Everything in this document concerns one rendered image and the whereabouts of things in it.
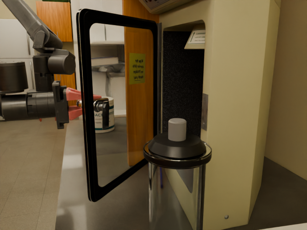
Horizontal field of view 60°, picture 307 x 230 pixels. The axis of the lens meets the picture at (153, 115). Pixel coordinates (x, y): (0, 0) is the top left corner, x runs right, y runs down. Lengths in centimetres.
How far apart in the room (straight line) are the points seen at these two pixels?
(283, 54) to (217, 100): 52
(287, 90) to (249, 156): 44
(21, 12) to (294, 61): 89
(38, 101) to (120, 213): 32
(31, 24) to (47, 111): 40
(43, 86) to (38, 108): 26
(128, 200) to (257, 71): 44
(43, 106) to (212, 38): 37
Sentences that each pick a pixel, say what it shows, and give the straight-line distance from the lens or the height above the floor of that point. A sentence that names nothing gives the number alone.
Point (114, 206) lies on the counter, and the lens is 70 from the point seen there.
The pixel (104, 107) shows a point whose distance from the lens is 55.
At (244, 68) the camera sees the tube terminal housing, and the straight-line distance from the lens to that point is 53.
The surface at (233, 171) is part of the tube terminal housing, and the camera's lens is 58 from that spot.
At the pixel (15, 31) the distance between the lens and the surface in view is 541.
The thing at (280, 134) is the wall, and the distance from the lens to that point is 102.
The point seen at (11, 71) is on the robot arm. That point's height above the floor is 127.
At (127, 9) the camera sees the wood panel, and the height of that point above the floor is 143.
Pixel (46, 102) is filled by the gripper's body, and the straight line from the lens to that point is 62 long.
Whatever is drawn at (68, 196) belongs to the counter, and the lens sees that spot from 76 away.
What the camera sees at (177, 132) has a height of 119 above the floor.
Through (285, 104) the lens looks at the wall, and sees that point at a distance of 99.
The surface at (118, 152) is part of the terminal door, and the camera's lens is 65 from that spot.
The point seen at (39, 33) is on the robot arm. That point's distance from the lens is 90.
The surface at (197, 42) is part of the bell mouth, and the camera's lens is 60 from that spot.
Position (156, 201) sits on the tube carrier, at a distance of 43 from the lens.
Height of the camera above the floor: 132
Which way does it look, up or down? 14 degrees down
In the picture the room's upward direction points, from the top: straight up
